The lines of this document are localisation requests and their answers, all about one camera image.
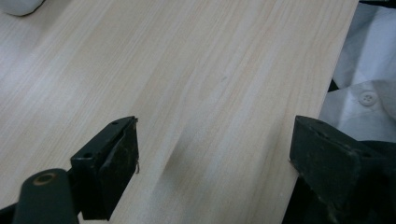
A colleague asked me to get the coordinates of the white rounded object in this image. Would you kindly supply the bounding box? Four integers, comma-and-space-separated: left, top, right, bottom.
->
0, 0, 46, 17

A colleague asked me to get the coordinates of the white shirt button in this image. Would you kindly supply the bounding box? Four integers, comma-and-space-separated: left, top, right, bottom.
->
358, 90, 379, 107

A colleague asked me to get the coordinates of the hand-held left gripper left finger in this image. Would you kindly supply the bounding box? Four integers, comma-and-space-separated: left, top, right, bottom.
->
70, 116, 140, 221

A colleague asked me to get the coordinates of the white shirt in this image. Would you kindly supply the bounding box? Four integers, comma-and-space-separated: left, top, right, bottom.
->
318, 2, 396, 144

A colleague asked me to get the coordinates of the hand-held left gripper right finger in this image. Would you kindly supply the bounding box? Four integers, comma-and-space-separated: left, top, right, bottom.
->
289, 115, 396, 224

